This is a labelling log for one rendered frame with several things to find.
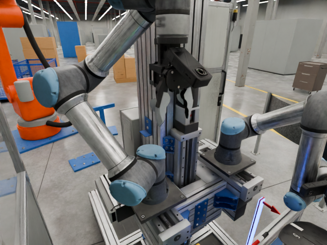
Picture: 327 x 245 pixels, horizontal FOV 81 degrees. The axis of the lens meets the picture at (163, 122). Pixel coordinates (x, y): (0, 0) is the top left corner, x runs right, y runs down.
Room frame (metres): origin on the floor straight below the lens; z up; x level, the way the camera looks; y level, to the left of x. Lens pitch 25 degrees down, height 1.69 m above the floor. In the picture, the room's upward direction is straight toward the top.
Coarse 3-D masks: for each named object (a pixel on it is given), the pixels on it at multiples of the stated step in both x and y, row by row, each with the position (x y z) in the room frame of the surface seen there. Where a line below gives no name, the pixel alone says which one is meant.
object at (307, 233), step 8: (288, 224) 0.40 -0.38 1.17; (296, 224) 0.40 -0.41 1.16; (304, 224) 0.41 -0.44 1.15; (312, 224) 0.42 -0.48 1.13; (280, 232) 0.35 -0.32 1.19; (288, 232) 0.36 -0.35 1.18; (296, 232) 0.36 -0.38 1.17; (304, 232) 0.37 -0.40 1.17; (312, 232) 0.37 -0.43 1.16; (320, 232) 0.37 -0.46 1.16; (288, 240) 0.33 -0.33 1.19; (296, 240) 0.33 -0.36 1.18; (304, 240) 0.34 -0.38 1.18; (312, 240) 0.34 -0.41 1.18; (320, 240) 0.34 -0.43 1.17
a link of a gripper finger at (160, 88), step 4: (160, 80) 0.44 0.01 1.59; (164, 80) 0.44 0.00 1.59; (160, 84) 0.43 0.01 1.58; (164, 84) 0.44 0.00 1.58; (156, 88) 0.44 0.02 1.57; (160, 88) 0.43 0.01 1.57; (164, 88) 0.44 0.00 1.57; (156, 92) 0.44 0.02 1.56; (160, 92) 0.43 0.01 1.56; (156, 96) 0.43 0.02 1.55; (160, 96) 0.43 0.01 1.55; (160, 100) 0.43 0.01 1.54; (156, 104) 0.44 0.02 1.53; (160, 104) 0.43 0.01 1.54
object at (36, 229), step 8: (32, 200) 0.78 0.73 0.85; (32, 208) 0.72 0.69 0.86; (32, 216) 0.67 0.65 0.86; (40, 216) 0.83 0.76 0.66; (32, 224) 0.62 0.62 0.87; (40, 224) 0.76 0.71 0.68; (32, 232) 0.57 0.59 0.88; (40, 232) 0.70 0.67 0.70; (32, 240) 0.53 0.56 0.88; (40, 240) 0.64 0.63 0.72; (48, 240) 0.80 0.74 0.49
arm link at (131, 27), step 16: (128, 16) 0.63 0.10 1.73; (144, 16) 0.62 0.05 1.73; (112, 32) 0.66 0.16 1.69; (128, 32) 0.64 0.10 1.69; (144, 32) 0.67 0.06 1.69; (112, 48) 0.66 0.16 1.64; (128, 48) 0.68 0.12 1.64; (80, 64) 0.71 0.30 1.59; (96, 64) 0.69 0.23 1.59; (112, 64) 0.70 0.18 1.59; (96, 80) 0.71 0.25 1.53
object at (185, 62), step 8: (176, 48) 0.46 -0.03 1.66; (184, 48) 0.47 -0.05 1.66; (168, 56) 0.45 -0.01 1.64; (176, 56) 0.43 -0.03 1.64; (184, 56) 0.44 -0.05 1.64; (192, 56) 0.45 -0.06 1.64; (176, 64) 0.43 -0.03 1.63; (184, 64) 0.41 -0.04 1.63; (192, 64) 0.42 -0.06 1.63; (200, 64) 0.43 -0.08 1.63; (184, 72) 0.40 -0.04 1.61; (192, 72) 0.39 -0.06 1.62; (200, 72) 0.39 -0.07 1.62; (208, 72) 0.41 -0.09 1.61; (192, 80) 0.38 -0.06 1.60; (200, 80) 0.38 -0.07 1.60; (208, 80) 0.39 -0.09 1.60
